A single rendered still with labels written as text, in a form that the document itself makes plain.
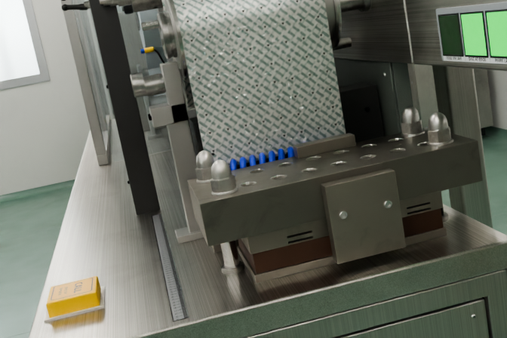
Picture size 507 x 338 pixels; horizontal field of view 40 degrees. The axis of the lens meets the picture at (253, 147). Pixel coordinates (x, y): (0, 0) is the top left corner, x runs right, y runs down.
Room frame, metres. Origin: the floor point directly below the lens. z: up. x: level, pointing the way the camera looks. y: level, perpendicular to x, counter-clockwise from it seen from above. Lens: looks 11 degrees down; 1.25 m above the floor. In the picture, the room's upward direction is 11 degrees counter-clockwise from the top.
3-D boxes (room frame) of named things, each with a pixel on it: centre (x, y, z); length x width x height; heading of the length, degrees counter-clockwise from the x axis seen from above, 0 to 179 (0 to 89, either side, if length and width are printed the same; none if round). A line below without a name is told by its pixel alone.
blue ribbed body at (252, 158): (1.07, -0.05, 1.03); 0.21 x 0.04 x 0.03; 99
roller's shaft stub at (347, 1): (1.18, -0.20, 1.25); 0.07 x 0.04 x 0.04; 99
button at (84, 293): (0.94, 0.29, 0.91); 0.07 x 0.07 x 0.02; 9
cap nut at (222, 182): (0.91, 0.05, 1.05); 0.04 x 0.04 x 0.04
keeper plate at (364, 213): (0.90, -0.13, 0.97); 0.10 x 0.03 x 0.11; 99
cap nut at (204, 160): (1.01, 0.07, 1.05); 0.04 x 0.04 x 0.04
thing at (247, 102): (1.10, -0.04, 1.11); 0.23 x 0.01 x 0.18; 99
